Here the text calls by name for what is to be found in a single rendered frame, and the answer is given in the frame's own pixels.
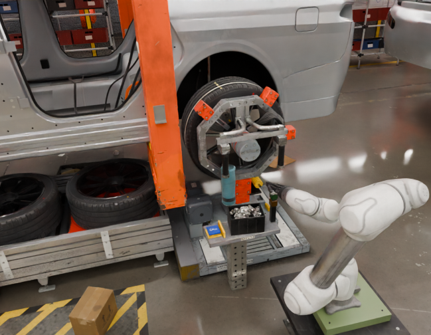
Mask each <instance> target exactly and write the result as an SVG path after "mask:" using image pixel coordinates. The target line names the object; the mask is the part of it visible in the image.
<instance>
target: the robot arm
mask: <svg viewBox="0 0 431 335"><path fill-rule="evenodd" d="M266 186H267V187H268V191H269V192H270V195H271V196H273V195H274V194H276V195H278V196H279V198H280V199H281V200H282V201H283V202H284V203H286V204H288V205H289V206H290V207H291V208H292V209H293V210H295V211H297V212H298V213H301V214H304V215H309V216H310V217H312V218H314V219H316V220H318V221H321V222H324V223H335V222H337V221H338V220H339V222H340V224H341V226H340V228H339V230H338V231H337V232H336V234H335V235H334V237H333V238H332V240H331V241H330V243H329V244H328V246H327V247H326V249H325V250H324V252H323V253H322V254H321V256H320V258H319V259H318V260H317V262H316V264H315V265H310V266H308V267H306V268H305V269H304V270H303V271H302V272H301V273H300V274H299V275H298V276H297V277H296V278H295V279H294V280H293V281H292V282H290V283H289V284H288V286H287V287H286V289H285V292H284V300H285V303H286V305H287V307H288V308H289V309H290V310H291V311H292V312H293V313H295V314H297V315H308V314H312V313H314V312H316V311H318V310H319V309H321V308H323V307H325V309H326V313H328V314H329V315H332V314H334V313H335V312H339V311H342V310H347V309H350V308H359V307H361V302H360V301H359V300H358V299H356V297H355V296H354V294H355V293H357V292H359V291H360V290H361V289H360V286H359V285H356V284H357V277H358V267H357V263H356V260H355V259H354V256H355V255H356V254H357V253H358V251H359V250H360V249H361V247H362V246H363V245H364V244H365V243H366V241H370V240H373V239H374V238H375V237H376V236H377V235H379V234H380V233H381V232H382V231H384V230H385V229H386V228H387V227H389V226H390V224H391V223H392V222H394V221H395V220H396V219H397V218H399V217H400V216H402V215H404V214H405V213H408V212H409V211H410V210H411V209H416V208H418V207H420V206H422V205H424V204H425V203H426V202H427V200H428V198H429V191H428V188H427V187H426V185H424V184H423V183H422V182H421V181H417V180H415V179H407V178H406V179H390V180H386V181H382V182H378V183H374V184H372V185H368V186H366V187H362V188H359V189H355V190H353V191H350V192H348V193H346V194H345V195H344V196H343V199H342V200H341V203H337V202H336V201H335V200H332V199H325V198H318V197H315V196H313V195H311V194H310V193H308V192H305V191H302V190H298V189H294V188H292V187H291V186H286V185H282V184H280V183H278V184H274V183H271V182H270V181H267V182H266Z"/></svg>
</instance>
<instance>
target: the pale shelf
mask: <svg viewBox="0 0 431 335"><path fill-rule="evenodd" d="M265 216H266V217H265V225H264V232H263V233H251V234H244V235H233V236H231V234H230V229H229V226H228V221H227V222H223V223H221V225H222V227H223V229H224V231H225V238H224V237H223V236H221V237H215V238H211V239H209V238H208V236H207V233H206V231H205V229H206V227H210V226H214V225H218V223H217V224H213V225H207V226H203V231H204V234H205V237H206V238H207V242H208V244H209V247H210V248H212V247H218V246H222V245H227V244H231V243H237V242H241V241H246V240H250V239H256V238H259V237H265V236H268V235H275V234H278V233H280V228H279V227H278V225H277V223H271V222H270V221H269V219H270V214H269V213H267V214H265ZM218 228H219V227H218ZM221 234H222V233H221Z"/></svg>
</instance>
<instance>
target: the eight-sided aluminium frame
mask: <svg viewBox="0 0 431 335"><path fill-rule="evenodd" d="M247 105H249V106H251V105H259V107H261V109H263V110H264V111H265V112H266V113H267V112H272V113H274V114H275V115H276V116H277V117H278V118H279V119H280V120H281V121H282V123H283V124H284V119H283V118H282V117H281V116H280V115H279V114H277V113H276V112H275V111H274V110H273V109H272V108H271V107H269V106H268V105H267V104H266V103H264V101H263V99H261V97H259V96H258V95H252V96H242V97H236V98H225V99H221V100H220V101H219V102H218V104H217V105H216V106H215V107H214V108H213V110H214V112H215V113H214V114H213V115H212V116H211V117H210V118H209V120H208V121H206V120H205V119H204V120H203V121H202V122H201V123H200V124H199V125H198V126H197V142H198V153H199V156H198V157H199V162H200V164H201V165H202V166H203V167H204V168H207V169H208V170H209V171H211V172H212V173H214V174H215V175H217V176H218V177H219V178H221V169H220V168H219V167H218V166H216V165H215V164H213V163H212V162H211V161H209V160H208V159H207V147H206V134H205V133H206V132H207V130H208V129H209V128H210V127H211V126H212V125H213V124H214V123H215V122H216V120H217V119H218V118H219V117H220V115H221V114H222V113H223V112H224V111H225V110H226V109H227V108H236V107H237V106H239V107H241V106H247ZM278 148H279V145H277V143H276V142H275V141H274V140H273V146H272V147H271V148H270V150H269V151H268V152H267V153H266V154H265V155H264V156H263V157H262V159H261V160H260V161H259V162H258V163H257V164H256V165H255V166H254V167H252V168H248V169H240V170H236V171H235V175H236V180H240V179H247V178H251V177H258V176H259V175H260V174H262V172H263V171H264V170H265V169H266V168H267V167H268V166H269V165H270V164H271V163H272V162H273V161H274V159H275V158H276V157H277V156H278Z"/></svg>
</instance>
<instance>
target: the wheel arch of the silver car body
mask: <svg viewBox="0 0 431 335"><path fill-rule="evenodd" d="M208 56H210V61H211V81H213V80H216V79H219V78H222V77H228V76H232V77H233V76H236V77H242V78H246V79H248V80H251V81H252V82H255V83H256V84H257V85H259V86H260V87H262V88H263V89H265V87H266V86H268V87H269V88H271V89H272V90H274V91H276V92H277V93H278V94H279V96H278V97H277V99H276V101H277V102H278V104H279V105H280V107H281V98H280V91H279V88H278V84H277V82H276V79H275V78H274V75H273V74H272V72H271V71H270V69H269V68H268V67H267V66H266V65H265V64H264V63H263V62H262V61H261V60H260V59H259V58H257V57H256V56H254V55H252V54H250V53H247V52H244V51H239V50H223V51H217V52H215V53H212V54H209V55H207V56H205V57H204V58H202V59H201V60H199V61H198V62H196V63H195V64H194V65H193V66H192V67H191V68H190V69H189V70H188V71H187V73H186V74H185V75H184V77H183V78H182V80H181V81H180V83H179V85H178V87H177V89H176V93H177V107H178V115H179V119H182V116H183V113H184V109H185V108H186V105H187V104H188V101H189V100H190V99H191V97H192V96H194V93H196V82H197V76H198V73H199V69H200V70H201V71H200V75H199V79H198V83H197V90H198V89H201V87H202V86H204V85H205V84H207V83H208V82H207V57H208Z"/></svg>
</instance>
